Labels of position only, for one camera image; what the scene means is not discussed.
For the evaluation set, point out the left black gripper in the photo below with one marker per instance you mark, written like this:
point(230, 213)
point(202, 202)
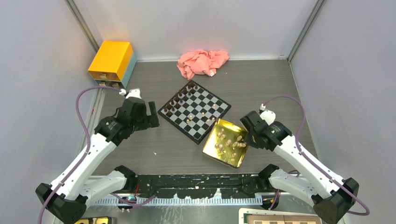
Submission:
point(150, 121)

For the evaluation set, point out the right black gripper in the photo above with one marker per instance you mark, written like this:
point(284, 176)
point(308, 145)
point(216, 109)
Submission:
point(250, 141)

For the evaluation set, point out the gold tin tray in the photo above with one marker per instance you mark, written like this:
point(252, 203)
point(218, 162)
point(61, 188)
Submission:
point(226, 143)

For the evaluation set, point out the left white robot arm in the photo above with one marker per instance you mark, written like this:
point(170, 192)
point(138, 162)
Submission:
point(69, 195)

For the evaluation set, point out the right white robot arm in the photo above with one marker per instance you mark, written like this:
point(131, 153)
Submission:
point(330, 195)

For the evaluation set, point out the black white chess board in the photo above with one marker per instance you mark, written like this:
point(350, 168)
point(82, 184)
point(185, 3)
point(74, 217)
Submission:
point(193, 99)

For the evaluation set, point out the boxed chess board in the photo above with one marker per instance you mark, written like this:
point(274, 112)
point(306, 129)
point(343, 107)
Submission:
point(254, 216)

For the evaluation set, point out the yellow teal drawer box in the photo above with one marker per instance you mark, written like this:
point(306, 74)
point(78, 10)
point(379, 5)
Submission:
point(113, 64)

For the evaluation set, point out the pink crumpled cloth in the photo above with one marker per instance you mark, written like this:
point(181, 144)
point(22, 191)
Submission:
point(201, 62)

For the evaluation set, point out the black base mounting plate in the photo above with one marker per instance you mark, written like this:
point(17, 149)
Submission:
point(198, 186)

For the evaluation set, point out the yellow object at edge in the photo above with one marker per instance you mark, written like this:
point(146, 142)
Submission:
point(96, 220)

